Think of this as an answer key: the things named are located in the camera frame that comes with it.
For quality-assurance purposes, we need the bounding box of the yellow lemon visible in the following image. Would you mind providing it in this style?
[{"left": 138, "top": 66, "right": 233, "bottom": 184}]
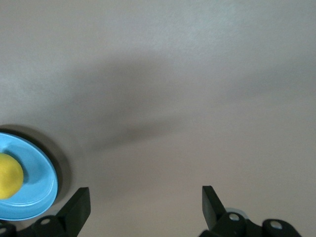
[{"left": 0, "top": 153, "right": 25, "bottom": 200}]

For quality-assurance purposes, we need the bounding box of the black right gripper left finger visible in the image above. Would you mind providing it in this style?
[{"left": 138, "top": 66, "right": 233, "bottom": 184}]
[{"left": 33, "top": 187, "right": 91, "bottom": 237}]

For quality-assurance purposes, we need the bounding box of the blue round plate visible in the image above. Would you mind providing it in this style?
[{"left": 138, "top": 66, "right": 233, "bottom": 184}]
[{"left": 0, "top": 132, "right": 59, "bottom": 221}]

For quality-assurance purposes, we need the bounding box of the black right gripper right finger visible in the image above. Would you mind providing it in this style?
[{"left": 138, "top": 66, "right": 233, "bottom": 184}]
[{"left": 198, "top": 185, "right": 249, "bottom": 237}]

